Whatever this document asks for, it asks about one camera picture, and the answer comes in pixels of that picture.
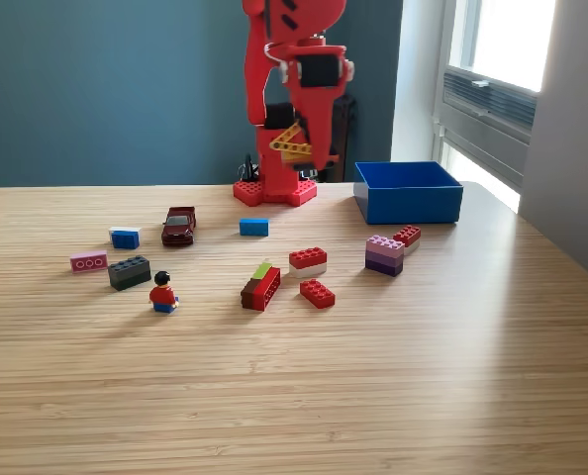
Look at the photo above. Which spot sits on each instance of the window with white frame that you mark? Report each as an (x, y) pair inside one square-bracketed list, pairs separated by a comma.
[(502, 34)]

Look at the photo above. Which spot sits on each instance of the grey ventilation unit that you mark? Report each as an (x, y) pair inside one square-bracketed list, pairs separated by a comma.
[(487, 119)]

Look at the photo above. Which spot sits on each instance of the black table clamp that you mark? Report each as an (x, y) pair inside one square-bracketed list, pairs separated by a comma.
[(248, 169)]

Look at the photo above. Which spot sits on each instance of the black brick stack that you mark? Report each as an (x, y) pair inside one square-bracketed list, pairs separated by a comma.
[(129, 274)]

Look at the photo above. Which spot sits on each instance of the dark red toy car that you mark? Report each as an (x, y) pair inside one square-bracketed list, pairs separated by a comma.
[(177, 227)]

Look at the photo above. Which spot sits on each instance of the large red and white brick stack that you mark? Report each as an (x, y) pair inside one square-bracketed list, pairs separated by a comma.
[(308, 261)]

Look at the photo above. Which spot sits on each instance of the yellow toy digger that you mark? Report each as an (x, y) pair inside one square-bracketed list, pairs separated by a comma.
[(286, 143)]

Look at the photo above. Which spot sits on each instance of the small red and white brick stack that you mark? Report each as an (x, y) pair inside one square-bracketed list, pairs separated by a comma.
[(409, 236)]

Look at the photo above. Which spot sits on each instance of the toy figure red shirt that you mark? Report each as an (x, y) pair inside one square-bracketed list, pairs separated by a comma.
[(163, 296)]

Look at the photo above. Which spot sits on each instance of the brown red green brick stack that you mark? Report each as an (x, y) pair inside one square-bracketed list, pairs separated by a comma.
[(259, 292)]

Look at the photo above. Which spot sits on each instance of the blue and white brick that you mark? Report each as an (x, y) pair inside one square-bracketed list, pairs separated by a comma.
[(125, 239)]

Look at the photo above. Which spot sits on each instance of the flat red brick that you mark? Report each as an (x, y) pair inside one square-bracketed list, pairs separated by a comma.
[(318, 294)]

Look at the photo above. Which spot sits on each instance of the blue plastic bin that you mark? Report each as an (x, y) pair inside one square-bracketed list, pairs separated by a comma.
[(413, 205)]

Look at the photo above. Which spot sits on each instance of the plain blue brick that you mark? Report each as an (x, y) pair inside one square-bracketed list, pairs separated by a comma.
[(253, 227)]

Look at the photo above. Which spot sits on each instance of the black chair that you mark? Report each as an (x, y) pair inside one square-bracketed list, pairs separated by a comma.
[(348, 128)]

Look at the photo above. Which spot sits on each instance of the pink and purple brick stack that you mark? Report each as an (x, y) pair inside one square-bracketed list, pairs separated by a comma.
[(384, 256)]

